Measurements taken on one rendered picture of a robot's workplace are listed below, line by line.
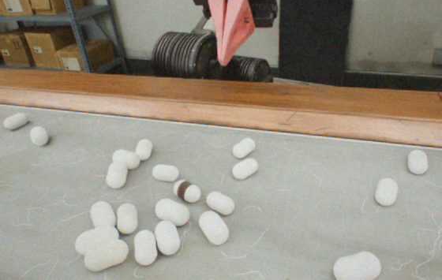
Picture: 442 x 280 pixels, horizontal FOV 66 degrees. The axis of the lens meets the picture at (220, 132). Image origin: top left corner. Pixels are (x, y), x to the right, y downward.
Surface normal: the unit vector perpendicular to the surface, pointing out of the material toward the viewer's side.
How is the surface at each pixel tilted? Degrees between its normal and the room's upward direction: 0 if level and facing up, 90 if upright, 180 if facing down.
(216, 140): 0
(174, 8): 91
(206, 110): 45
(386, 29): 90
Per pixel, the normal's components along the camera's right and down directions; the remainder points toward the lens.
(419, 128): -0.29, -0.25
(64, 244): -0.08, -0.86
